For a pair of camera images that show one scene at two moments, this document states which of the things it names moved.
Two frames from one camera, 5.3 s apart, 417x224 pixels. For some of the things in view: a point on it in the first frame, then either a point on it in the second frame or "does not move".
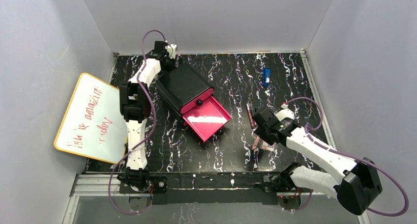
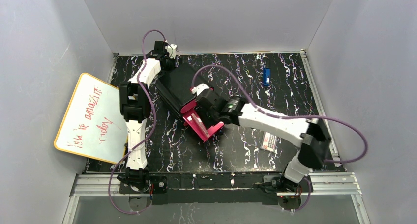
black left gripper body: [168, 63] does not move
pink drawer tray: [204, 115] does not move
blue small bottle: [266, 76] does not move
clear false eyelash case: [264, 145] does not move
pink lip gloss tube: [255, 143] -> [200, 125]
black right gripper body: [258, 119] -> [202, 108]
